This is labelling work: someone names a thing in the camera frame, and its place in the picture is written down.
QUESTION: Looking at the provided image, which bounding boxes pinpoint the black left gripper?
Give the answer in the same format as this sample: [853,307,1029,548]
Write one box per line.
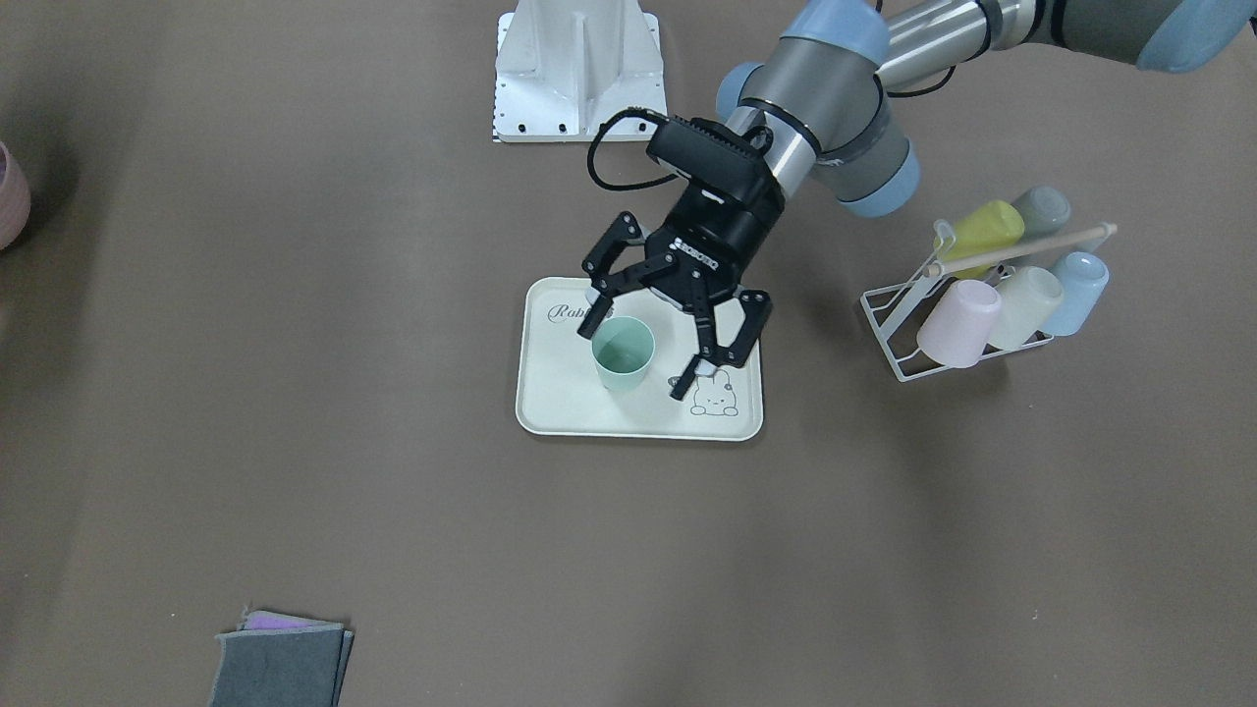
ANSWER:
[577,182,787,403]

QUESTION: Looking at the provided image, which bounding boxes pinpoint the green cup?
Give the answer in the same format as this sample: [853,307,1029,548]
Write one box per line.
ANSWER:
[591,316,656,391]

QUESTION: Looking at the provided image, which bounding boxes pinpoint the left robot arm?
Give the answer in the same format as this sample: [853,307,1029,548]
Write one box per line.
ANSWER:
[577,1,1254,400]

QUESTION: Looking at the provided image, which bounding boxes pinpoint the pink cup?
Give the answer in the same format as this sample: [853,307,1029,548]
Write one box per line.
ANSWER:
[916,279,1003,369]

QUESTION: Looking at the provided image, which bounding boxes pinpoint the yellow cup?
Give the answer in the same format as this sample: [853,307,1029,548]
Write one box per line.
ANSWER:
[933,199,1024,260]

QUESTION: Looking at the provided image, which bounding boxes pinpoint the cream cup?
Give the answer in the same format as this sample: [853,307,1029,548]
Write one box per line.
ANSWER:
[987,267,1065,351]

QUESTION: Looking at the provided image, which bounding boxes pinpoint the grey cup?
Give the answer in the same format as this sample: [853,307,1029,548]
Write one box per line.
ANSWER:
[1011,185,1072,239]

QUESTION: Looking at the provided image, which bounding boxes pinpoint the blue cup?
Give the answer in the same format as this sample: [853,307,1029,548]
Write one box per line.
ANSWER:
[1040,252,1110,337]

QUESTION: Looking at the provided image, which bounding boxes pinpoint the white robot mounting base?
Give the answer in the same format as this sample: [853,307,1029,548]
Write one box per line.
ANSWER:
[491,1,667,143]

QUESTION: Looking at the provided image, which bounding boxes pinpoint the folded grey cloth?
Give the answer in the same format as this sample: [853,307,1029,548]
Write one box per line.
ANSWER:
[207,610,354,706]

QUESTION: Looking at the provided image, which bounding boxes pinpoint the large pink ice bowl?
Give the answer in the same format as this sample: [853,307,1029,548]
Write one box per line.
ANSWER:
[1,142,31,250]

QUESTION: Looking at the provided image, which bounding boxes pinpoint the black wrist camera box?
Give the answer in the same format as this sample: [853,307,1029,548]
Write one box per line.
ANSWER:
[646,118,783,206]

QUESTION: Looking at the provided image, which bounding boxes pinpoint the white wire cup rack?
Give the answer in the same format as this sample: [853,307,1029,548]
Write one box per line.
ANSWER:
[860,220,1117,382]

